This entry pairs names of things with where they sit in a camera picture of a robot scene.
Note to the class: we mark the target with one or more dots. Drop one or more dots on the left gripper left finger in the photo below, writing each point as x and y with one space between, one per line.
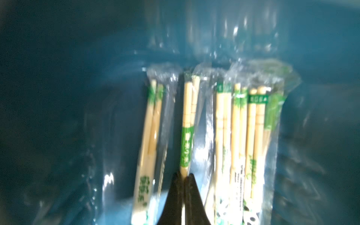
172 212

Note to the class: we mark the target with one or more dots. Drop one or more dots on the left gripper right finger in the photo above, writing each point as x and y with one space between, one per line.
195 213

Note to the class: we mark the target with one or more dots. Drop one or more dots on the chopsticks box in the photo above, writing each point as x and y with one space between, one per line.
194 88

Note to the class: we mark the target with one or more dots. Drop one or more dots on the teal plastic storage box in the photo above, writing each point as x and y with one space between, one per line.
74 91

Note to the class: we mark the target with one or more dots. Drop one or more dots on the chopstick pile in box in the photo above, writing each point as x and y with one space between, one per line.
237 126

